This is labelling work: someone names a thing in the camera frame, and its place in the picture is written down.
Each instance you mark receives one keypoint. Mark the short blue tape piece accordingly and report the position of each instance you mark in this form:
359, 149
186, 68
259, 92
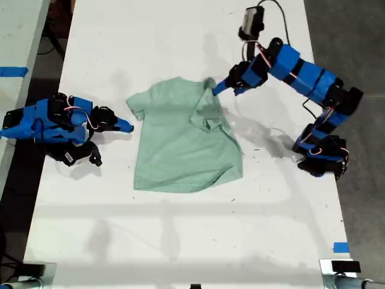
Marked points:
341, 247

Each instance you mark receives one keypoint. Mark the arm camera stalk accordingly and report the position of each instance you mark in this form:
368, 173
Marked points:
248, 49

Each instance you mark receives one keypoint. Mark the grey metal pipe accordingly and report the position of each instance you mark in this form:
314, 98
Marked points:
21, 283
358, 283

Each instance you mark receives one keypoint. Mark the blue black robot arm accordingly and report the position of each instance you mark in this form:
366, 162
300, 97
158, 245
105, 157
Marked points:
45, 120
312, 81

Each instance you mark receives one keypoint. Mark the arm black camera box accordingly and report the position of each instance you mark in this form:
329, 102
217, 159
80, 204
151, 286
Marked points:
75, 155
252, 21

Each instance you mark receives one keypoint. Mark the pale green T-shirt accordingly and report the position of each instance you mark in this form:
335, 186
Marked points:
180, 141

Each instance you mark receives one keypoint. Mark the long blue tape strip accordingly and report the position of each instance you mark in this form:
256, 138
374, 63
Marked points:
13, 71

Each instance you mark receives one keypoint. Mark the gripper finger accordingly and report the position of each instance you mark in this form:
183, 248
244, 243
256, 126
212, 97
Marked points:
241, 91
115, 129
124, 124
223, 85

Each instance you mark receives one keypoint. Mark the small black box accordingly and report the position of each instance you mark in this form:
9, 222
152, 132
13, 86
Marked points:
346, 266
33, 268

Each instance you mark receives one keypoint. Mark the metal corner bracket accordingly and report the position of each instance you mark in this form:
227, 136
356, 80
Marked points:
49, 275
326, 274

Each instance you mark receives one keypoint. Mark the small black table clip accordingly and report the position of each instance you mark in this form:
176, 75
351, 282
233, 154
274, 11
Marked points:
195, 286

